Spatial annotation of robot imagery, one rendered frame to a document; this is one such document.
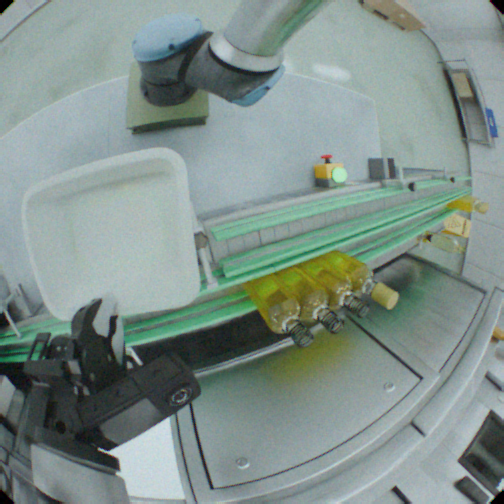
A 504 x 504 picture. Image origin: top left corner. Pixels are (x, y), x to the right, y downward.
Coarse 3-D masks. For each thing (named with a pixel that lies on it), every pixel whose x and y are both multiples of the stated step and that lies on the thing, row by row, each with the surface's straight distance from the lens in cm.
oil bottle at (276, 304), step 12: (264, 276) 44; (252, 288) 42; (264, 288) 40; (276, 288) 39; (252, 300) 45; (264, 300) 37; (276, 300) 36; (288, 300) 36; (264, 312) 38; (276, 312) 34; (288, 312) 34; (300, 312) 36; (276, 324) 35
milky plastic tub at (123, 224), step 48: (48, 192) 29; (96, 192) 31; (144, 192) 29; (48, 240) 33; (96, 240) 32; (144, 240) 30; (192, 240) 22; (48, 288) 32; (96, 288) 33; (144, 288) 28; (192, 288) 24
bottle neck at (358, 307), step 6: (348, 294) 39; (342, 300) 39; (348, 300) 38; (354, 300) 38; (360, 300) 38; (348, 306) 38; (354, 306) 37; (360, 306) 37; (366, 306) 38; (354, 312) 37; (360, 312) 39; (366, 312) 39; (360, 318) 38
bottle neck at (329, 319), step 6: (324, 306) 37; (318, 312) 36; (324, 312) 36; (330, 312) 36; (318, 318) 36; (324, 318) 35; (330, 318) 35; (336, 318) 35; (324, 324) 35; (330, 324) 34; (336, 324) 37; (342, 324) 36; (330, 330) 34; (336, 330) 36
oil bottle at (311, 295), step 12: (276, 276) 45; (288, 276) 44; (300, 276) 43; (288, 288) 40; (300, 288) 39; (312, 288) 39; (324, 288) 39; (300, 300) 37; (312, 300) 37; (324, 300) 37; (312, 312) 37
